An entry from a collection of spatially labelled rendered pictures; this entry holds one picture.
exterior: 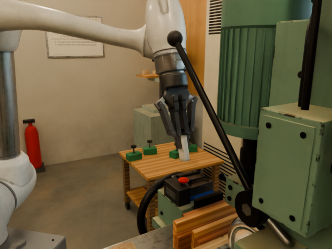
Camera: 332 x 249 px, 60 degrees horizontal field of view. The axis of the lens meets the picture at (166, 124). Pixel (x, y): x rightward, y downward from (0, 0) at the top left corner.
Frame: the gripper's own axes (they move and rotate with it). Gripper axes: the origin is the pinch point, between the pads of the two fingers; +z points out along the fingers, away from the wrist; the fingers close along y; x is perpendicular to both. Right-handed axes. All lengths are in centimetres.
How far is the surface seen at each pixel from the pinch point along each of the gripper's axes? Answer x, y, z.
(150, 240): 0.5, -13.4, 21.5
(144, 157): 141, 52, 23
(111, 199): 193, 36, 63
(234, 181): -14.4, 4.0, 8.3
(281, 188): -40.9, -11.8, 1.5
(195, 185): 0.8, 2.8, 11.3
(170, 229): 1.7, -6.6, 21.3
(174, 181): 4.4, -1.8, 9.4
